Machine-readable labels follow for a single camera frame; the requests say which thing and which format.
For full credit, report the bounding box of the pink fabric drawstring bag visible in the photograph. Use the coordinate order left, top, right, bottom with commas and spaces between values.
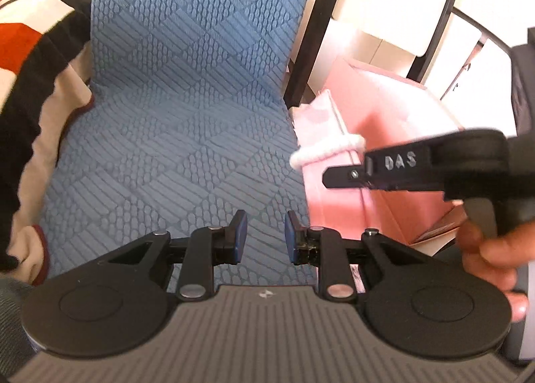
289, 89, 382, 239

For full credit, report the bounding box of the person's right hand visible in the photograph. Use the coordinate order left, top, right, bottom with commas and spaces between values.
455, 221, 534, 322

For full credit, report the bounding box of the pink cardboard box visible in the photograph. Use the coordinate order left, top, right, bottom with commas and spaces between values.
324, 57, 466, 245

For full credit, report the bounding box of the white bedside cabinet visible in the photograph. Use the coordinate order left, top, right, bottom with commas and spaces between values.
333, 0, 525, 136

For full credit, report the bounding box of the blue quilted bed cover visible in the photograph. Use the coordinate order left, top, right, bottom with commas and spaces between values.
40, 0, 316, 285

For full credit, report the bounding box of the striped fleece blanket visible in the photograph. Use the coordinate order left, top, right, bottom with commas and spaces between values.
1, 0, 93, 285

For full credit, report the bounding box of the black bed frame edge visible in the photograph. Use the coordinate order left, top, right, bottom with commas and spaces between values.
284, 0, 337, 108

